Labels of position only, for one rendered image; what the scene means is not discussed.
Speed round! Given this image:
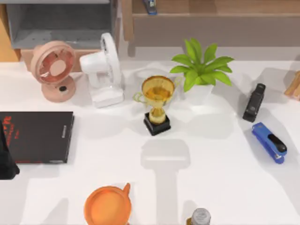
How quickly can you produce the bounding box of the wooden shelf unit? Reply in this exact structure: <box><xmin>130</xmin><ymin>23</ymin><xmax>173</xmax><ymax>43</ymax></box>
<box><xmin>121</xmin><ymin>0</ymin><xmax>300</xmax><ymax>58</ymax></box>

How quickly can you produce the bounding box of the gold trophy on black base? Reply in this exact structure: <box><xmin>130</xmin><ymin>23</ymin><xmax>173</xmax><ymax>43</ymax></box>
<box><xmin>133</xmin><ymin>75</ymin><xmax>183</xmax><ymax>136</ymax></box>

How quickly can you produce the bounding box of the blue and black stapler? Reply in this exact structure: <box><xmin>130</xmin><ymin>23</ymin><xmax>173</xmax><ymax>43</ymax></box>
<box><xmin>251</xmin><ymin>122</ymin><xmax>288</xmax><ymax>165</ymax></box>

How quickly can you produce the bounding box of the black book with red print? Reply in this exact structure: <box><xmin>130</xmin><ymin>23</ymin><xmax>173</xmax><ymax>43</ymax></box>
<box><xmin>0</xmin><ymin>111</ymin><xmax>75</xmax><ymax>164</ymax></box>

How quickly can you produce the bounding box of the green plant in white pot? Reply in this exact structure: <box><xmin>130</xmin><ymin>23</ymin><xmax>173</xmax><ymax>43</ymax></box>
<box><xmin>169</xmin><ymin>37</ymin><xmax>235</xmax><ymax>106</ymax></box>

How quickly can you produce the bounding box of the orange cup with handle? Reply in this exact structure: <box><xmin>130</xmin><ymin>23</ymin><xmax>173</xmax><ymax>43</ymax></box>
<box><xmin>83</xmin><ymin>182</ymin><xmax>132</xmax><ymax>225</ymax></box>

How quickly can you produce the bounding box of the bottle with grey cap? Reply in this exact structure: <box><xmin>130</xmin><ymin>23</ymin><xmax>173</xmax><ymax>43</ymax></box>
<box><xmin>186</xmin><ymin>208</ymin><xmax>211</xmax><ymax>225</ymax></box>

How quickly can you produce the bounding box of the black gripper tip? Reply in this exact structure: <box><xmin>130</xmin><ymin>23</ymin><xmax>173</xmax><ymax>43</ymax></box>
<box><xmin>0</xmin><ymin>117</ymin><xmax>20</xmax><ymax>180</ymax></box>

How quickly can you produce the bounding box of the small blue stapler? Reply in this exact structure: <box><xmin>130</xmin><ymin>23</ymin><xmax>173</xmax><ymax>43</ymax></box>
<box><xmin>142</xmin><ymin>0</ymin><xmax>158</xmax><ymax>16</ymax></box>

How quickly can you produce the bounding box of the white desk fan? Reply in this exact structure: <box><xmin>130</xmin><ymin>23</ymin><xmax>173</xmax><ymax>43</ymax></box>
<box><xmin>79</xmin><ymin>32</ymin><xmax>125</xmax><ymax>109</ymax></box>

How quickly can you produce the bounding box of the grey cabinet with dark inside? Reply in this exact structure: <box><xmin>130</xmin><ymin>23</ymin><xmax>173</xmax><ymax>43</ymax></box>
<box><xmin>5</xmin><ymin>0</ymin><xmax>118</xmax><ymax>50</ymax></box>

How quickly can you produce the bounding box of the wooden block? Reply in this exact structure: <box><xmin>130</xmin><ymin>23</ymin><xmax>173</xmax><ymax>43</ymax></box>
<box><xmin>284</xmin><ymin>71</ymin><xmax>300</xmax><ymax>102</ymax></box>

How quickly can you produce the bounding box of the pink desk fan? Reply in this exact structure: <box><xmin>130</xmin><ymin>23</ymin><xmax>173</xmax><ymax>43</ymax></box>
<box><xmin>30</xmin><ymin>41</ymin><xmax>77</xmax><ymax>103</ymax></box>

